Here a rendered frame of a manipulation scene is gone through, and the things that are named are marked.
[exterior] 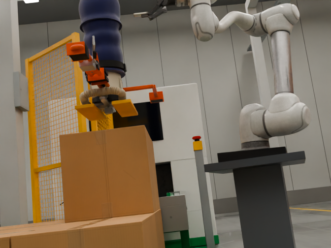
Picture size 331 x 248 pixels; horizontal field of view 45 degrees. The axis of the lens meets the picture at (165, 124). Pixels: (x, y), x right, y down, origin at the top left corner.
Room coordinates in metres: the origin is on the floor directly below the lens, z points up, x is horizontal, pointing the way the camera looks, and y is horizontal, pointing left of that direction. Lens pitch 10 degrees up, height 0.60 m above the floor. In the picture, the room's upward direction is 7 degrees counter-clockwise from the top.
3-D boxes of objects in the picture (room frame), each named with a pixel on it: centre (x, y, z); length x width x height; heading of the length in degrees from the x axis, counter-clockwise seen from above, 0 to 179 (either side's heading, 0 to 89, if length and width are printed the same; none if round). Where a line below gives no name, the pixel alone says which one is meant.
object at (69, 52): (1.53, 0.32, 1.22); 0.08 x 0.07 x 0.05; 179
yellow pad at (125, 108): (2.13, 0.21, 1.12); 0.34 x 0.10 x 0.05; 179
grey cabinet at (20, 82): (3.24, 1.18, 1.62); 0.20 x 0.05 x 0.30; 179
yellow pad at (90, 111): (2.13, 0.40, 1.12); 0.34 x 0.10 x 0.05; 179
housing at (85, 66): (1.66, 0.31, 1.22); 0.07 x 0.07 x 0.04; 89
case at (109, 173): (2.10, 0.29, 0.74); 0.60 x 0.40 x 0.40; 179
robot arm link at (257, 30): (2.26, -0.61, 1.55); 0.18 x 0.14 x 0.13; 140
